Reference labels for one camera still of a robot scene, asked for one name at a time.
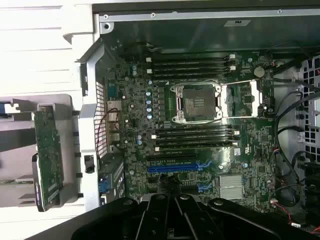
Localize black expansion slot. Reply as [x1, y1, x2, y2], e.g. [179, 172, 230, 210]
[146, 153, 198, 161]

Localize green RAM stick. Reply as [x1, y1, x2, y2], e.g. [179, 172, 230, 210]
[0, 178, 35, 186]

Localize black wire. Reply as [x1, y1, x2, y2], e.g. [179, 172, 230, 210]
[274, 90, 307, 183]

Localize blue expansion slot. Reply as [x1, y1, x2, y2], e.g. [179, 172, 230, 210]
[147, 161, 213, 174]

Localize small finned heat sink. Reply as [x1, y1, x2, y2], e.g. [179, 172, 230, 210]
[105, 99, 123, 124]

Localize blue video port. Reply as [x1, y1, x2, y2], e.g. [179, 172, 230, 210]
[98, 176, 112, 195]

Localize green motherboard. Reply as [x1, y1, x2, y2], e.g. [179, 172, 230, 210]
[104, 49, 278, 213]

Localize black RAM slot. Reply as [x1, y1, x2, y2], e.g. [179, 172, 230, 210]
[156, 138, 238, 145]
[146, 56, 237, 63]
[151, 131, 238, 139]
[149, 62, 232, 68]
[154, 125, 240, 133]
[149, 74, 232, 81]
[154, 144, 237, 153]
[146, 67, 237, 75]

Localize silver socket cover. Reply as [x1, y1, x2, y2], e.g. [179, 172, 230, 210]
[221, 79, 263, 118]

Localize grey parts rack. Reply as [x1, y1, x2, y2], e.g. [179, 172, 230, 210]
[0, 93, 85, 209]

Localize silver perforated drive cage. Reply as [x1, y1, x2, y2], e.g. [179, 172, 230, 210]
[296, 56, 320, 157]

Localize black rear latch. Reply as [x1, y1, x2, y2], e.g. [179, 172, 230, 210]
[84, 154, 95, 174]

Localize silver chipset heat sink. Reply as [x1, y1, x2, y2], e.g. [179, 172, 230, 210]
[219, 174, 245, 200]

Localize white case label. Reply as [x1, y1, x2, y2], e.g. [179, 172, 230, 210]
[223, 19, 252, 27]

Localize hard disk blue bracket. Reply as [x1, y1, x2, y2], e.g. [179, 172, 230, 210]
[0, 100, 9, 119]

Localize CPU socket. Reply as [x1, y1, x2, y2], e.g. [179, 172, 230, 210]
[169, 83, 223, 125]

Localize black open PC case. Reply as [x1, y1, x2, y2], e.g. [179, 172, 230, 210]
[62, 0, 320, 240]

